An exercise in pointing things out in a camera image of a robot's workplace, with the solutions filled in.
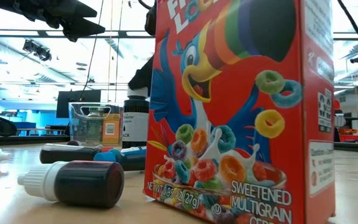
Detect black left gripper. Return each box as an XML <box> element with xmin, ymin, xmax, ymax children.
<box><xmin>0</xmin><ymin>0</ymin><xmax>106</xmax><ymax>43</ymax></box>

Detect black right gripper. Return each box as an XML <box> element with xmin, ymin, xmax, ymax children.
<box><xmin>127</xmin><ymin>0</ymin><xmax>158</xmax><ymax>95</ymax></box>

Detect black dropper bottle white label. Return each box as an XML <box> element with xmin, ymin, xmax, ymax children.
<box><xmin>122</xmin><ymin>86</ymin><xmax>151</xmax><ymax>149</ymax></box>

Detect red Froot Loops cereal box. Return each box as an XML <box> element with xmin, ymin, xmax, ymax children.
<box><xmin>143</xmin><ymin>0</ymin><xmax>337</xmax><ymax>224</ymax></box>

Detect black tube red cap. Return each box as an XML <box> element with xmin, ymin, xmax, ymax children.
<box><xmin>39</xmin><ymin>143</ymin><xmax>114</xmax><ymax>165</ymax></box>

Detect black ceiling mounted device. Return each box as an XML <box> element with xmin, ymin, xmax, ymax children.
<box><xmin>22</xmin><ymin>39</ymin><xmax>53</xmax><ymax>62</ymax></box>

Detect black monitor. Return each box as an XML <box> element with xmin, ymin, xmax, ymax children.
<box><xmin>56</xmin><ymin>90</ymin><xmax>102</xmax><ymax>119</ymax></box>

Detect blue food colouring tube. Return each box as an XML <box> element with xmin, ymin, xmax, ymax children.
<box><xmin>93</xmin><ymin>146</ymin><xmax>147</xmax><ymax>172</ymax></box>

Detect clear plastic bin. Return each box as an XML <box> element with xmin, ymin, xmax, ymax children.
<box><xmin>68</xmin><ymin>101</ymin><xmax>125</xmax><ymax>147</ymax></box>

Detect dark red bottle white cap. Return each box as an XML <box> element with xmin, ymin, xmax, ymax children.
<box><xmin>17</xmin><ymin>160</ymin><xmax>126</xmax><ymax>209</ymax></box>

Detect red storage bins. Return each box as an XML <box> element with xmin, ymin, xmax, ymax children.
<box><xmin>339</xmin><ymin>128</ymin><xmax>358</xmax><ymax>143</ymax></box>

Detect thin hanging cord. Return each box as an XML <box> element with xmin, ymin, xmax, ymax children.
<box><xmin>106</xmin><ymin>0</ymin><xmax>114</xmax><ymax>104</ymax></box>
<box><xmin>114</xmin><ymin>0</ymin><xmax>124</xmax><ymax>104</ymax></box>

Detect black hanging cable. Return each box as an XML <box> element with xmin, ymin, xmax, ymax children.
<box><xmin>63</xmin><ymin>0</ymin><xmax>105</xmax><ymax>136</ymax></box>

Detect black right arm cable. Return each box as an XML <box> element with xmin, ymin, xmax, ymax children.
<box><xmin>336</xmin><ymin>0</ymin><xmax>358</xmax><ymax>66</ymax></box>

